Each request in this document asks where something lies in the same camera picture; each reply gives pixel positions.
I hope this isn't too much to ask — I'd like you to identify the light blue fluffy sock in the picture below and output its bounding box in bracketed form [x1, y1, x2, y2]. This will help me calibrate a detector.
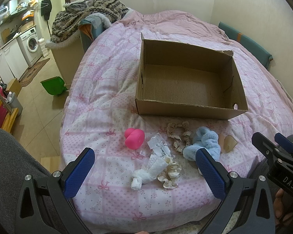
[182, 126, 221, 161]

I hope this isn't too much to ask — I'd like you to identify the pink rubber toy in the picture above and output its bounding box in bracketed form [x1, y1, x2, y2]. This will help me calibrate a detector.
[124, 128, 145, 150]

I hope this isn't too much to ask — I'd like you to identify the white sock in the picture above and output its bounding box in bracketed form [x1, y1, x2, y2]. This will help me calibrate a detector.
[131, 154, 168, 191]

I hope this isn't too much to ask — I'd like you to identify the person's right hand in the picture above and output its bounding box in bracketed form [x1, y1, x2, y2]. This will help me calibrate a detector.
[273, 189, 288, 224]

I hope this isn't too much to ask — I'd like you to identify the cream ruffled scrunchie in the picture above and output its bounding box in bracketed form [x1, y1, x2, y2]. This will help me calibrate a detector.
[157, 157, 182, 190]

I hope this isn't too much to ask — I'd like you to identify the pink quilted bed cover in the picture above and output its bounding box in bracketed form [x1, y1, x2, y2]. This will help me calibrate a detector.
[60, 10, 293, 233]

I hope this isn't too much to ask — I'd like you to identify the beige lace scrunchie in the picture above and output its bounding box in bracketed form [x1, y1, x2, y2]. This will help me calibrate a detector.
[166, 121, 192, 153]

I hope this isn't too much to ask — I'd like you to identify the green plastic dustpan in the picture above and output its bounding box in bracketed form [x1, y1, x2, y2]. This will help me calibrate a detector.
[41, 76, 68, 96]

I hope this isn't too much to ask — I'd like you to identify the wooden stair railing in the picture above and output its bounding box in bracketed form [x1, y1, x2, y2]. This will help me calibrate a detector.
[0, 86, 18, 133]

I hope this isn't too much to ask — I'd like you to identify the teal headboard cushion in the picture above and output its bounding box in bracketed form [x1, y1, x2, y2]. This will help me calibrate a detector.
[218, 22, 273, 70]

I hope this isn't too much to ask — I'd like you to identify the grey trash bin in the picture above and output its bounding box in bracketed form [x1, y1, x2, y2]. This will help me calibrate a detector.
[7, 91, 23, 117]

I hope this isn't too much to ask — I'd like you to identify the brown door mat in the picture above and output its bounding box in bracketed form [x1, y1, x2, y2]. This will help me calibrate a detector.
[19, 58, 50, 87]

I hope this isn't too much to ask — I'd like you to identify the open brown cardboard box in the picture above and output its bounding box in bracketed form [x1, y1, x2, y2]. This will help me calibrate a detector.
[135, 37, 248, 120]

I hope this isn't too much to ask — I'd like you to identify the white kitchen cabinet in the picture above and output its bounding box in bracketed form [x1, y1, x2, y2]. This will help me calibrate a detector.
[0, 39, 28, 84]

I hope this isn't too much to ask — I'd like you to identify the white washing machine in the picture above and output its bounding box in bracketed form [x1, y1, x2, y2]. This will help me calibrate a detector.
[16, 27, 42, 68]

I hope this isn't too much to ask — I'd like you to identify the patterned knit blanket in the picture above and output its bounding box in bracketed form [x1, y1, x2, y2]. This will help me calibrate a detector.
[49, 0, 130, 44]

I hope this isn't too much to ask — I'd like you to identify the black hanging garment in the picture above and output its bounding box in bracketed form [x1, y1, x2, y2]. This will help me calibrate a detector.
[41, 0, 52, 21]

